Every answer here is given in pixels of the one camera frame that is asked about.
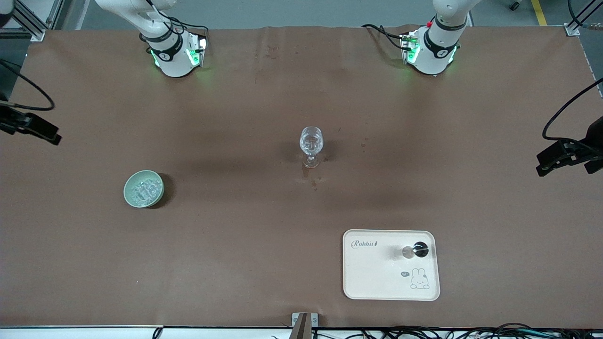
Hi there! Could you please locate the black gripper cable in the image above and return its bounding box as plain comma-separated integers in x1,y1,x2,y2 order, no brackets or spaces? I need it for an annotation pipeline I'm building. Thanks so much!
542,78,603,141
0,60,56,112

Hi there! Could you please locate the steel cone jigger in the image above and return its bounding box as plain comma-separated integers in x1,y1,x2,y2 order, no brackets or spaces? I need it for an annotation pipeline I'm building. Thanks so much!
400,241,430,260

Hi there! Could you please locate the aluminium frame profile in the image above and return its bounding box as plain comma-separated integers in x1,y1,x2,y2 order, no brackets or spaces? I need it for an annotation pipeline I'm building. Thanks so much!
0,0,64,41
564,0,603,37

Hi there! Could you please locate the cream rabbit print tray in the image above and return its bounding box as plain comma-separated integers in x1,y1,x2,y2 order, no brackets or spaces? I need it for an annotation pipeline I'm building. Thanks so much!
342,229,441,301

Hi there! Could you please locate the clear wine glass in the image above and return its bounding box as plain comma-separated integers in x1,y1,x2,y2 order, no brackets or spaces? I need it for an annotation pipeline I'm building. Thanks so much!
299,126,326,169

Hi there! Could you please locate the black right arm base cable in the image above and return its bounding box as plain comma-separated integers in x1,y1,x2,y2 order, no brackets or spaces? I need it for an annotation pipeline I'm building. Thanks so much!
141,0,209,48

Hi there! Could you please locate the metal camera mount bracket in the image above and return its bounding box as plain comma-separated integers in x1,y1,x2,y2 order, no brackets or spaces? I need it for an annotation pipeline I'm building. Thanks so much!
292,312,319,339

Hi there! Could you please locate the black left arm base cable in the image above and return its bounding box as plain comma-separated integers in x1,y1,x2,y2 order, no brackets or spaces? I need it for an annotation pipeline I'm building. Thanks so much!
361,24,411,50

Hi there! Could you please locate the black arm base cable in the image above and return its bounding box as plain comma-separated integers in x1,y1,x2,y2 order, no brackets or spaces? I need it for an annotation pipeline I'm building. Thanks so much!
141,0,209,48
361,24,411,50

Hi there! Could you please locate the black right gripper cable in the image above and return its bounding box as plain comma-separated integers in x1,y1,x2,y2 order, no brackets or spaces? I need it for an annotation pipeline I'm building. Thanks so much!
0,60,56,112

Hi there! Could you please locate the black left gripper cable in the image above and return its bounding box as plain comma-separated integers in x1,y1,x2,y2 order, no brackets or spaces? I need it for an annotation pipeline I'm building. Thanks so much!
542,78,603,141

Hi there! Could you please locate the brown table cover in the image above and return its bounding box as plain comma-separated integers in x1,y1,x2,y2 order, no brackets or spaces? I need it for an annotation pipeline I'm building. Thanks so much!
0,24,603,329

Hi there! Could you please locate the pale green ceramic bowl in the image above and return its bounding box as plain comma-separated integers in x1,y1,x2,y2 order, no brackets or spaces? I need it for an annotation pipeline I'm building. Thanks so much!
123,170,165,208

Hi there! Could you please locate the pile of clear ice cubes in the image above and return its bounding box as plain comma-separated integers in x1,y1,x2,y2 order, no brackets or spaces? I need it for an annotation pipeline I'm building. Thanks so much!
130,179,161,205

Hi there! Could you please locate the bundle of black cables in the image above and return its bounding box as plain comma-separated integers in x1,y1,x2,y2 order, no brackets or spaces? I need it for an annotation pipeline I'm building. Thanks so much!
271,323,603,339

